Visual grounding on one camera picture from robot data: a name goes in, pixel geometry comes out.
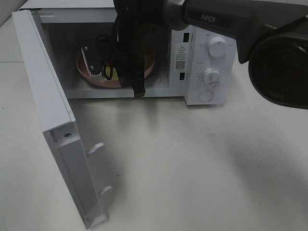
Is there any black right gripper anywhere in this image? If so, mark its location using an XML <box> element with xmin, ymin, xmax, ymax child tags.
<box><xmin>113</xmin><ymin>21</ymin><xmax>152</xmax><ymax>98</ymax></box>

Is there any pink plate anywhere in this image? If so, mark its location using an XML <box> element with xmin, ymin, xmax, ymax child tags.
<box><xmin>76</xmin><ymin>48</ymin><xmax>156</xmax><ymax>88</ymax></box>

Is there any toast sandwich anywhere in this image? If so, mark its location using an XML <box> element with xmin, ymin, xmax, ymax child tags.
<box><xmin>102</xmin><ymin>62</ymin><xmax>119</xmax><ymax>81</ymax></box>

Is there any round white door button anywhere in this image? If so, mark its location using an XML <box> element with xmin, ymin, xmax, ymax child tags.
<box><xmin>198</xmin><ymin>90</ymin><xmax>214</xmax><ymax>102</ymax></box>

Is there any white microwave door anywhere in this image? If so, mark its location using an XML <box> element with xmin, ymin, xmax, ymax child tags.
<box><xmin>12</xmin><ymin>10</ymin><xmax>113</xmax><ymax>229</ymax></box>

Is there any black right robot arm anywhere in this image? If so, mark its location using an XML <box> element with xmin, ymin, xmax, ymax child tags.
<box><xmin>114</xmin><ymin>0</ymin><xmax>308</xmax><ymax>109</ymax></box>

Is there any white microwave oven body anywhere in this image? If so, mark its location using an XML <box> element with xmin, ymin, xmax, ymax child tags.
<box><xmin>18</xmin><ymin>0</ymin><xmax>236</xmax><ymax>105</ymax></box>

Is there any lower white timer knob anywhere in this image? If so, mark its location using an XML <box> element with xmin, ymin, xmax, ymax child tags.
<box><xmin>203</xmin><ymin>68</ymin><xmax>220</xmax><ymax>85</ymax></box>

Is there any upper white power knob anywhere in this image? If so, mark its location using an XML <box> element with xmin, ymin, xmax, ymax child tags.
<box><xmin>207</xmin><ymin>37</ymin><xmax>227</xmax><ymax>58</ymax></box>

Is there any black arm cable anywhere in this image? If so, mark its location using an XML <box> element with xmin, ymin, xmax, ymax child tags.
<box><xmin>95</xmin><ymin>0</ymin><xmax>135</xmax><ymax>81</ymax></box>

